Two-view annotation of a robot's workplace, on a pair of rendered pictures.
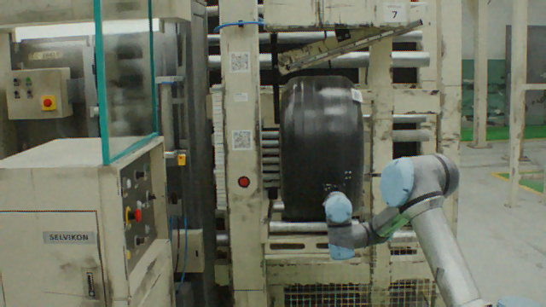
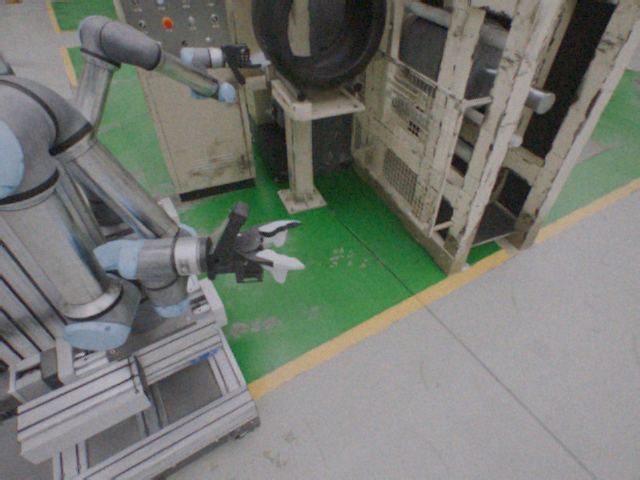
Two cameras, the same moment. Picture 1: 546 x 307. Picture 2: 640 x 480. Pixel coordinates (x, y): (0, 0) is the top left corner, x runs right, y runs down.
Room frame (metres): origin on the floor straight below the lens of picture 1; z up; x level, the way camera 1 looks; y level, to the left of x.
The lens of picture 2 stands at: (1.47, -1.87, 1.58)
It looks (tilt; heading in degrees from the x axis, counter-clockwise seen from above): 42 degrees down; 65
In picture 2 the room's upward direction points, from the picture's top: straight up
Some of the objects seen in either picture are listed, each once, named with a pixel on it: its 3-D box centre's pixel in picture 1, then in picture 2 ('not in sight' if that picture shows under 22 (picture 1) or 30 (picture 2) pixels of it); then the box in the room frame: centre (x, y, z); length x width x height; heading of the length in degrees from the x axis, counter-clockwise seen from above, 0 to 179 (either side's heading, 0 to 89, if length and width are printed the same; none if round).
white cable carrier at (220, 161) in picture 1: (221, 147); not in sight; (2.21, 0.19, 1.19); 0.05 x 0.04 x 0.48; 177
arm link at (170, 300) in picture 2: not in sight; (169, 284); (1.40, -1.24, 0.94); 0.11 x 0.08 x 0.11; 70
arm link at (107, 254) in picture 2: not in sight; (122, 270); (1.29, -1.09, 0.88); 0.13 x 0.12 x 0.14; 70
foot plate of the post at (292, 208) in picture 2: not in sight; (301, 196); (2.24, 0.10, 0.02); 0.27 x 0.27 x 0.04; 87
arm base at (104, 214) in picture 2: not in sight; (109, 201); (1.24, -0.59, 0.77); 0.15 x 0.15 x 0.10
